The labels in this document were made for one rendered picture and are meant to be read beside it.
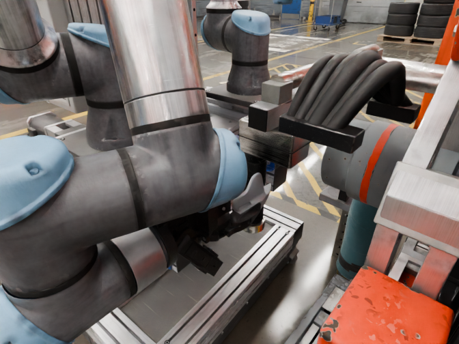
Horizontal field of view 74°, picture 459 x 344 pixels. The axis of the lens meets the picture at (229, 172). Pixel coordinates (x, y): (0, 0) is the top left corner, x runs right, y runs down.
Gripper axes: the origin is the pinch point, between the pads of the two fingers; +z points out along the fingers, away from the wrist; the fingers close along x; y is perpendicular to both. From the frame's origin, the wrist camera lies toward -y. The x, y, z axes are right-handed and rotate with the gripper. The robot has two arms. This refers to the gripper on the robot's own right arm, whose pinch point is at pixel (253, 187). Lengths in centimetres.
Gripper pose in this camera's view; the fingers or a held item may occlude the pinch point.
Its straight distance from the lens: 49.9
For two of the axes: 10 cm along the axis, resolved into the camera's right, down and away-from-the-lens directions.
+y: 0.0, -8.6, -5.1
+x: -7.5, -3.4, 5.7
